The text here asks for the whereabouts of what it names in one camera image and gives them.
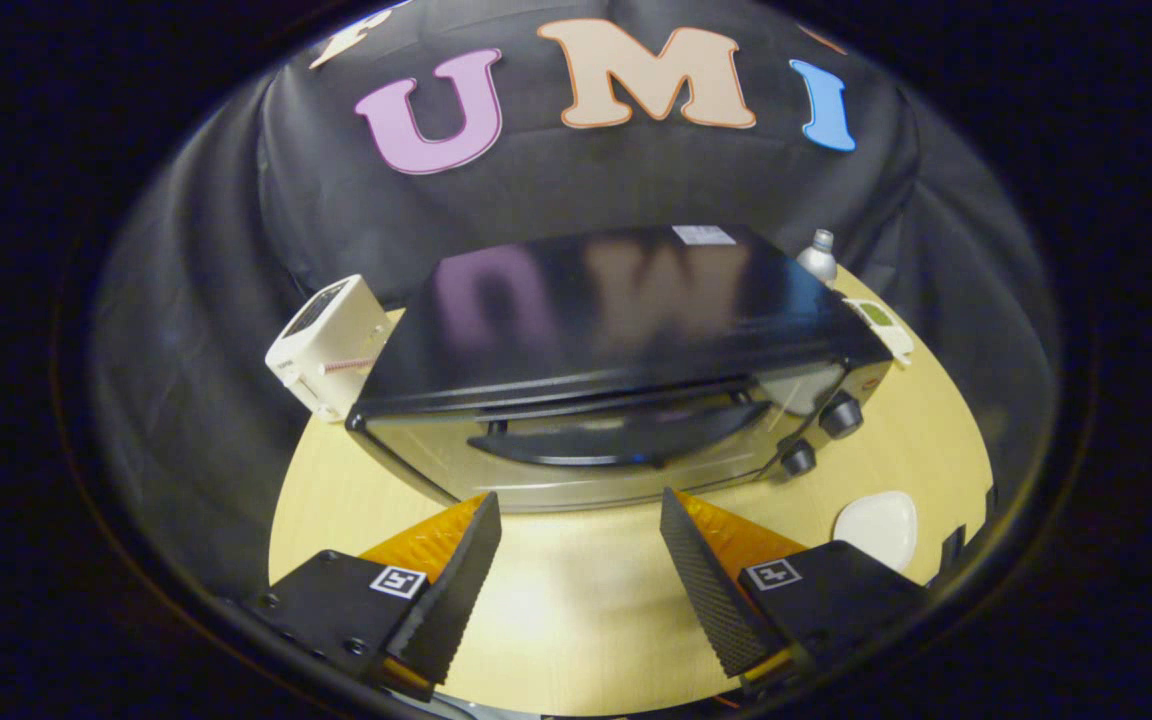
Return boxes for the white plate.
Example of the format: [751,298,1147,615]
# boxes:
[832,491,919,573]

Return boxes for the black toaster oven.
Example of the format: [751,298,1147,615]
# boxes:
[346,225,895,513]

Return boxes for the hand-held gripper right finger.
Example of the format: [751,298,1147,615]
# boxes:
[658,487,932,701]

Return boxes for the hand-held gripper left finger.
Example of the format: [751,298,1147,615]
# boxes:
[251,490,503,701]

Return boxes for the white pop-up toaster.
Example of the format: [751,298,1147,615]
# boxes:
[265,275,392,423]

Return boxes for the silver bottle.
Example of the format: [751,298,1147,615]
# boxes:
[796,228,839,286]

